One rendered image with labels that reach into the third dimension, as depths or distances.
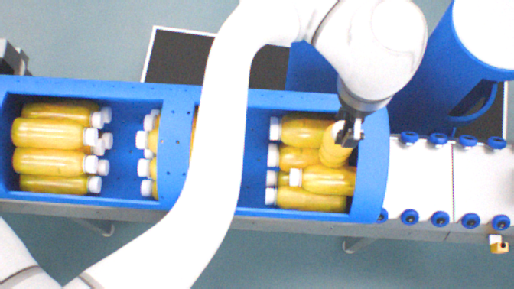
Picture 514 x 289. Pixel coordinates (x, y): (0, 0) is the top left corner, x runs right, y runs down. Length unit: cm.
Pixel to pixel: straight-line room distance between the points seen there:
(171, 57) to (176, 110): 125
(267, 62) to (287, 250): 77
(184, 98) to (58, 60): 155
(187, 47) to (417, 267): 130
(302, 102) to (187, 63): 125
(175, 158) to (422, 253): 148
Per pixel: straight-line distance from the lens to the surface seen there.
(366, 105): 87
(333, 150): 116
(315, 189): 128
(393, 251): 243
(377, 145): 119
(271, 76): 239
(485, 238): 161
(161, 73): 243
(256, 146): 145
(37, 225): 254
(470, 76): 164
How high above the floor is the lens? 236
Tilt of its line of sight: 74 degrees down
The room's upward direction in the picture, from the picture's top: straight up
